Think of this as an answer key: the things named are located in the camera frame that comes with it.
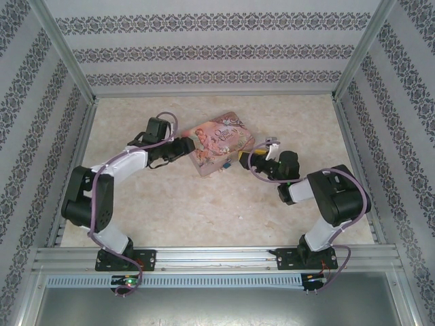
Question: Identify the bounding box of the aluminium frame post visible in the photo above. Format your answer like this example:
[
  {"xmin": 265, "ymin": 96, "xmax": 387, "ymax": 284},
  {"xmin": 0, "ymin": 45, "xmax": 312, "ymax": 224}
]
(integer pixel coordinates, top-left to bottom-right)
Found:
[
  {"xmin": 27, "ymin": 0, "xmax": 98, "ymax": 103},
  {"xmin": 332, "ymin": 0, "xmax": 398, "ymax": 99}
]

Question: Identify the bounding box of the aluminium table end rail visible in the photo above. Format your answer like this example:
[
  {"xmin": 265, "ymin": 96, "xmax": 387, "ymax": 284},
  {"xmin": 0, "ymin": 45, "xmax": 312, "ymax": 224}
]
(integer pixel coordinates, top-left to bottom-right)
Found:
[{"xmin": 91, "ymin": 92, "xmax": 337, "ymax": 100}]

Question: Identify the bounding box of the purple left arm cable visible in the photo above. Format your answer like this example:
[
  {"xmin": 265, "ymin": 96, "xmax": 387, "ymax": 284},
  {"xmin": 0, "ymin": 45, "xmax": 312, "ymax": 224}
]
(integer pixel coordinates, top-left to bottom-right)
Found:
[{"xmin": 87, "ymin": 111, "xmax": 178, "ymax": 298}]

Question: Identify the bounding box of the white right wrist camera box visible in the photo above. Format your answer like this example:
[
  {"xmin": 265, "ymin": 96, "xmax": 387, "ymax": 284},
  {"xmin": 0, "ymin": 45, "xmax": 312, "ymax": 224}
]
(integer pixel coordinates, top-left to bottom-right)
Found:
[{"xmin": 264, "ymin": 137, "xmax": 281, "ymax": 161}]

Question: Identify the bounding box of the slotted grey cable duct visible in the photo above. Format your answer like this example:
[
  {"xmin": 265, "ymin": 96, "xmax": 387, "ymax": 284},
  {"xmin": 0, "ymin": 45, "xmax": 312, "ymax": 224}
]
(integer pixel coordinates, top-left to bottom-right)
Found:
[{"xmin": 46, "ymin": 273, "xmax": 303, "ymax": 289}]

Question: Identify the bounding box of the grey metal front panel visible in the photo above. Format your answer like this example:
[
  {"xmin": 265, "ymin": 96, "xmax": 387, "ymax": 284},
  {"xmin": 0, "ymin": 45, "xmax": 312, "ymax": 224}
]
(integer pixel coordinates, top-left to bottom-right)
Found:
[{"xmin": 20, "ymin": 287, "xmax": 417, "ymax": 326}]

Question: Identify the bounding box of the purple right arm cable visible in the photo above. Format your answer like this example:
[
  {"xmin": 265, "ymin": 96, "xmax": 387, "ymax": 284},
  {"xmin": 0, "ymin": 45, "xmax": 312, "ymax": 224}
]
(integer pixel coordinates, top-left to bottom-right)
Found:
[{"xmin": 247, "ymin": 144, "xmax": 371, "ymax": 293}]

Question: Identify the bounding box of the aluminium mounting rail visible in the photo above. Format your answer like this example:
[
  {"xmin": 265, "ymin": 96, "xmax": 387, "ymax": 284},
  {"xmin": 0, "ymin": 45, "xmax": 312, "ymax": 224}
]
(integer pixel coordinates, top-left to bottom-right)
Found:
[{"xmin": 32, "ymin": 247, "xmax": 404, "ymax": 272}]

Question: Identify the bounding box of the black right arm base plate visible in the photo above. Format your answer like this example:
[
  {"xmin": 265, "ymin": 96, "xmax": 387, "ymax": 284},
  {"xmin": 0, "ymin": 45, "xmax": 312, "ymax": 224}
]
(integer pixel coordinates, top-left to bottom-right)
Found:
[{"xmin": 268, "ymin": 248, "xmax": 339, "ymax": 271}]

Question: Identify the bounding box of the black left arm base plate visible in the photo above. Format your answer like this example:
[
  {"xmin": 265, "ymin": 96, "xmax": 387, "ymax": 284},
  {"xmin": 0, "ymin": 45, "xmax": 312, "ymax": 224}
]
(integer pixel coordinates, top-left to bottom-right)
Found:
[{"xmin": 96, "ymin": 249, "xmax": 157, "ymax": 272}]

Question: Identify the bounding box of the aluminium table side rail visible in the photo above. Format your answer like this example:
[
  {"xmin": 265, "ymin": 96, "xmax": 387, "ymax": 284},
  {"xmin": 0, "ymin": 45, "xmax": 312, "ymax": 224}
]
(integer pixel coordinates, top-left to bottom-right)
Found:
[
  {"xmin": 334, "ymin": 96, "xmax": 388, "ymax": 245},
  {"xmin": 47, "ymin": 98, "xmax": 99, "ymax": 247}
]

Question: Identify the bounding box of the pink illustrated tin box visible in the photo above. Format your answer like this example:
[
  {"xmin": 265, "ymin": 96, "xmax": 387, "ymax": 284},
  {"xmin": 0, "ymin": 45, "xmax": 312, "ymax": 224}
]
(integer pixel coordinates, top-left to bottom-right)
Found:
[{"xmin": 181, "ymin": 111, "xmax": 259, "ymax": 177}]

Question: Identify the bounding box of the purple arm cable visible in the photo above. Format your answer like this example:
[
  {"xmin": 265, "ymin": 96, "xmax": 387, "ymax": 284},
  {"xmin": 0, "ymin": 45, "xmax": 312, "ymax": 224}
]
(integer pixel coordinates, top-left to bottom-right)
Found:
[
  {"xmin": 87, "ymin": 111, "xmax": 178, "ymax": 298},
  {"xmin": 247, "ymin": 144, "xmax": 371, "ymax": 293}
]

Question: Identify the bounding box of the small circuit board green light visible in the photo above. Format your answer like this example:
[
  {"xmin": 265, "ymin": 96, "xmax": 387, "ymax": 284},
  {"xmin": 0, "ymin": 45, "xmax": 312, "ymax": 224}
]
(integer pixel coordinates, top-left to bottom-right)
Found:
[{"xmin": 110, "ymin": 275, "xmax": 141, "ymax": 287}]

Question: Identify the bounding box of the small black circuit board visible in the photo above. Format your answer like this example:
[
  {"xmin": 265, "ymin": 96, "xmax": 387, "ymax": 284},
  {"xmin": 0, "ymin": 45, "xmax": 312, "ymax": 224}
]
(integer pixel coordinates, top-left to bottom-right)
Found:
[{"xmin": 303, "ymin": 274, "xmax": 327, "ymax": 292}]

